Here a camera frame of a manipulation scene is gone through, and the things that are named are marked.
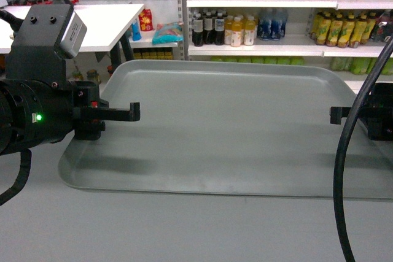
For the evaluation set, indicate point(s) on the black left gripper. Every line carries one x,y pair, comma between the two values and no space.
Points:
89,111

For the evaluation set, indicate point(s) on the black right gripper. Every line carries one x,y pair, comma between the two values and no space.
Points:
375,114

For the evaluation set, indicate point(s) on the grey rectangular serving tray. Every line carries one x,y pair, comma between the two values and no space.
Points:
215,128

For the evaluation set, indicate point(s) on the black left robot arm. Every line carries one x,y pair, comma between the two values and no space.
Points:
33,113

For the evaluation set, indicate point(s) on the white checkout table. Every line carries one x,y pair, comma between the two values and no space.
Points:
106,24

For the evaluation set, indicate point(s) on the sauce jar right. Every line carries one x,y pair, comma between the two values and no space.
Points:
93,75

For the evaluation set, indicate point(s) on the sauce jar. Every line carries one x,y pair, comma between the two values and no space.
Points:
77,76
93,75

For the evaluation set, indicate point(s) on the sauce jar left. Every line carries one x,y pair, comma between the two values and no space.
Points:
77,76

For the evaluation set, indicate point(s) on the white lower store shelf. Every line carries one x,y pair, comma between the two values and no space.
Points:
292,45

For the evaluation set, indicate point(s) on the white store shelf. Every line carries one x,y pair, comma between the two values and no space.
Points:
333,4
292,45

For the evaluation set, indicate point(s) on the blue snack bag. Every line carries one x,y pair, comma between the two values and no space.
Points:
167,33

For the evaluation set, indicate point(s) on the yellow green tea bottle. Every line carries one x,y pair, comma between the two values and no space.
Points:
334,31

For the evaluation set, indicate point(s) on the red snack bag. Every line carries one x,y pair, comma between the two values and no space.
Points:
146,20

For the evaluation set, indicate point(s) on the blue drink bottle right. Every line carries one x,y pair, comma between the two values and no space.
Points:
278,23

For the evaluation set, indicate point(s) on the blue drink bottle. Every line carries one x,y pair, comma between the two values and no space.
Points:
265,23
278,23

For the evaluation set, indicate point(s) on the dark tea bottle middle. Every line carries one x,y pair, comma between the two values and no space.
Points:
208,30

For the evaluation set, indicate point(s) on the dark tea bottle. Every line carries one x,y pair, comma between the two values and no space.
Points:
197,34
208,30
219,29

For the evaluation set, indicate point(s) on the dark tea bottle left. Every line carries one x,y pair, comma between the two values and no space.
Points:
197,34

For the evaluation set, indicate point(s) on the blue drink bottle left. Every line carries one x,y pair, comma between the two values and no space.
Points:
265,23

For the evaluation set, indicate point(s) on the dark tea bottle right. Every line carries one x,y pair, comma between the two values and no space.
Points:
219,29

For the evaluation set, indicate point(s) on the yellow juice bottle right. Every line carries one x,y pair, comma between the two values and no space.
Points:
249,29

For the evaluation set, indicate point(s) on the yellow juice bottle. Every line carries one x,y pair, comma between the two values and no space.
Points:
249,29
228,30
236,32

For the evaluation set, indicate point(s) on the white upper store shelf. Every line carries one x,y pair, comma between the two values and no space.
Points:
333,4

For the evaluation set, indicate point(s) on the yellow juice bottle back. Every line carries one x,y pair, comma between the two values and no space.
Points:
228,30

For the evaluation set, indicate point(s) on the yellow juice bottle front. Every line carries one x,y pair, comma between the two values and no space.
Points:
236,32

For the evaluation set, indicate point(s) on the white slotted shelf upright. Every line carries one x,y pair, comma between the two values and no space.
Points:
183,16

